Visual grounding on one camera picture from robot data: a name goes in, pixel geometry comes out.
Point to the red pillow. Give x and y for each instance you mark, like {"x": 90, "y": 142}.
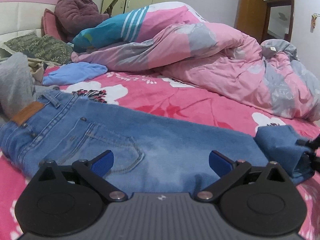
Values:
{"x": 50, "y": 22}

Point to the hanging pink cloth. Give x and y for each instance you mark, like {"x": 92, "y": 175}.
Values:
{"x": 313, "y": 23}

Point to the teal pink striped quilt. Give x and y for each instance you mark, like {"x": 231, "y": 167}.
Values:
{"x": 107, "y": 32}

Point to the brown wooden door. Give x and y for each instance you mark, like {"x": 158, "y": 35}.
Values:
{"x": 250, "y": 12}

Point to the grey sweater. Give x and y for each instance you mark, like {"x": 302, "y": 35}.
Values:
{"x": 15, "y": 85}

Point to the beige garment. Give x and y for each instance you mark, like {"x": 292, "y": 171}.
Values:
{"x": 37, "y": 72}

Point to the white pink padded headboard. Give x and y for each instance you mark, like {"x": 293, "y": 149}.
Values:
{"x": 20, "y": 15}

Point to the blue denim jeans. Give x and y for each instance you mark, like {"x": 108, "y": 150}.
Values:
{"x": 162, "y": 142}

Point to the dark brown door frame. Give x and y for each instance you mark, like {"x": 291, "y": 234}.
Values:
{"x": 280, "y": 1}

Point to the light blue garment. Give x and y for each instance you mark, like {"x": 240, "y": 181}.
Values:
{"x": 75, "y": 73}

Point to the pink grey floral quilt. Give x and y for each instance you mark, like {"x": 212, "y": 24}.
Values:
{"x": 212, "y": 62}

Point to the green patterned pillow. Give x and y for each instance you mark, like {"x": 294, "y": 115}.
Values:
{"x": 42, "y": 47}

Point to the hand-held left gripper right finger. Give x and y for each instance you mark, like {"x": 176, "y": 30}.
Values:
{"x": 220, "y": 163}

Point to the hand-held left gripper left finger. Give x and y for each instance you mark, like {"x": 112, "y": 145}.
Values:
{"x": 102, "y": 163}

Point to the pink floral bed sheet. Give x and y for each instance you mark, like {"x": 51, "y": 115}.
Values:
{"x": 155, "y": 97}

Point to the wall hook rack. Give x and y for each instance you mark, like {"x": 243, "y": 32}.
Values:
{"x": 317, "y": 15}

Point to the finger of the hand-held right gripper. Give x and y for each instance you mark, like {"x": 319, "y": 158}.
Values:
{"x": 308, "y": 142}

